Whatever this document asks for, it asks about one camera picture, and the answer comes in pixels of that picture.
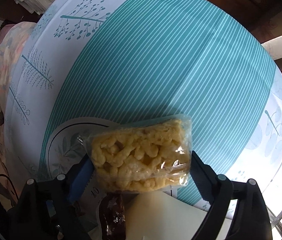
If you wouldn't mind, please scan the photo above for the dark red snack packet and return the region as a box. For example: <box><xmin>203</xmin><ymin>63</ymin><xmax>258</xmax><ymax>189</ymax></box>
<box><xmin>97</xmin><ymin>191</ymin><xmax>127</xmax><ymax>240</ymax></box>

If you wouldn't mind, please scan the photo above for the teal and white tablecloth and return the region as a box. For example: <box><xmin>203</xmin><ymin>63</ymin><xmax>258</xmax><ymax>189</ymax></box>
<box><xmin>4</xmin><ymin>0</ymin><xmax>282</xmax><ymax>220</ymax></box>

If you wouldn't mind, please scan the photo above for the cream plastic tray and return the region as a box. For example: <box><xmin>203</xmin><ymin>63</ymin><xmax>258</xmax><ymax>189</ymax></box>
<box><xmin>121</xmin><ymin>191</ymin><xmax>234</xmax><ymax>240</ymax></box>

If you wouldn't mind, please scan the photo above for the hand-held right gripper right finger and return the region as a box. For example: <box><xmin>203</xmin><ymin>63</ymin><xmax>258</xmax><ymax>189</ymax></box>
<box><xmin>190</xmin><ymin>150</ymin><xmax>274</xmax><ymax>240</ymax></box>

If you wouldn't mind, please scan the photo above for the clear packet yellow puffed snack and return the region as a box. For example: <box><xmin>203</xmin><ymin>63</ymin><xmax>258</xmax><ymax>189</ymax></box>
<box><xmin>82</xmin><ymin>114</ymin><xmax>194</xmax><ymax>194</ymax></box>

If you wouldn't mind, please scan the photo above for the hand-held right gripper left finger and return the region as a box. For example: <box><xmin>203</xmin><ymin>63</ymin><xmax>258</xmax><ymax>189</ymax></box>
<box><xmin>7</xmin><ymin>155</ymin><xmax>99</xmax><ymax>240</ymax></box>

